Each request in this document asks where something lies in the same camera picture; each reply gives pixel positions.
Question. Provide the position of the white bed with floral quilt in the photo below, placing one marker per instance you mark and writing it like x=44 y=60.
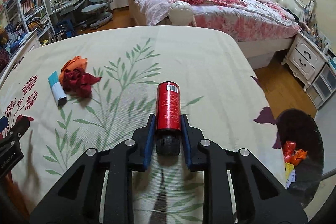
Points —
x=260 y=27

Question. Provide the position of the white crumpled paper scrap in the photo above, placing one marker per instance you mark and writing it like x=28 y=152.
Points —
x=290 y=179

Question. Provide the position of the red crumpled plastic wrapper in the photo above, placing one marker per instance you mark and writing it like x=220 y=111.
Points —
x=288 y=151

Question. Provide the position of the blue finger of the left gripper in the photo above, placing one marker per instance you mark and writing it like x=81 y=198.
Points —
x=4 y=123

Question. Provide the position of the white bookshelf with books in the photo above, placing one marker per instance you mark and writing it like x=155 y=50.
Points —
x=24 y=16

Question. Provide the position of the red can with black cap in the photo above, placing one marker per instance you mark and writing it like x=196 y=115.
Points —
x=168 y=119

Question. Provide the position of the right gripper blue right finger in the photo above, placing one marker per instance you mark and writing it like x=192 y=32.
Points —
x=186 y=133

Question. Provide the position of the white and teal small box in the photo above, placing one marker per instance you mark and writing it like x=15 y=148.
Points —
x=57 y=90

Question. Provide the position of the yellow foam fruit net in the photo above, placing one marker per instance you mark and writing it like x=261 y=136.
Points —
x=288 y=168

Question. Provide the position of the grey study desk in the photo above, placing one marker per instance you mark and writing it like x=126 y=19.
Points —
x=62 y=8

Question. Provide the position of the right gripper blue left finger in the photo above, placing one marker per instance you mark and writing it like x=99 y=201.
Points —
x=148 y=147

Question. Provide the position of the dark red cloth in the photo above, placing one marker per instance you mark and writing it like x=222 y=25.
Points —
x=79 y=81

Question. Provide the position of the orange plastic bag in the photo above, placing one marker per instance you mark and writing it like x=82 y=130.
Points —
x=298 y=157

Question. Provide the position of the black lined trash bin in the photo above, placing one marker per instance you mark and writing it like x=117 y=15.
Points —
x=301 y=142

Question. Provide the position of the clear plastic drawer unit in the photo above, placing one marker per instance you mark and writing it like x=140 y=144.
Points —
x=323 y=87

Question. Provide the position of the pale blue desk chair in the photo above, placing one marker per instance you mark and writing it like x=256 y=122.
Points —
x=100 y=9

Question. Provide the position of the white two-drawer nightstand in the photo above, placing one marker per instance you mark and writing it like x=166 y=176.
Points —
x=304 y=59

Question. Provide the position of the beige floral bedspread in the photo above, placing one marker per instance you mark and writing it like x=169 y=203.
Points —
x=219 y=91

